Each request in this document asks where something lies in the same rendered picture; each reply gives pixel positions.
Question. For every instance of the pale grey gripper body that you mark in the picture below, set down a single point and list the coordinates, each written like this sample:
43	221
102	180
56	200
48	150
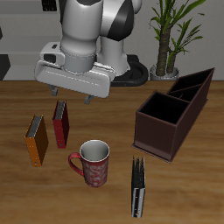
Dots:
73	80

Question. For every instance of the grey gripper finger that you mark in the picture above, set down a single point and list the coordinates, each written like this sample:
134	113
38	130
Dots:
54	90
88	99

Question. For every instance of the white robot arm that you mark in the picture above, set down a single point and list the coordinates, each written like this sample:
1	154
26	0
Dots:
84	26

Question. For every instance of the red patterned mug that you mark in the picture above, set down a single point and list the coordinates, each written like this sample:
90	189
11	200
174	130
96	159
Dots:
94	167

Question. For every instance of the dark brown desk caddy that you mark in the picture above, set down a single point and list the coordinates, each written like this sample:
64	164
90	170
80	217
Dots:
175	116

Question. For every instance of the red standing book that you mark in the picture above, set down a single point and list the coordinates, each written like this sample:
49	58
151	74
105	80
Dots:
61	124

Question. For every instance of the orange standing book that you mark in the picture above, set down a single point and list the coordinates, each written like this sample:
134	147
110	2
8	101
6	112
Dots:
37	140

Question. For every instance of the green pot plant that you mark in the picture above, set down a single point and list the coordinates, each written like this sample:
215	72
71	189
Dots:
169	38

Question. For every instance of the black standing book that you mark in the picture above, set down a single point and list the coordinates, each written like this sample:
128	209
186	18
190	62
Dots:
138	189

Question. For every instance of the flat black base plate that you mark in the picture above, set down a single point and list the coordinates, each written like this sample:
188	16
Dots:
134	73

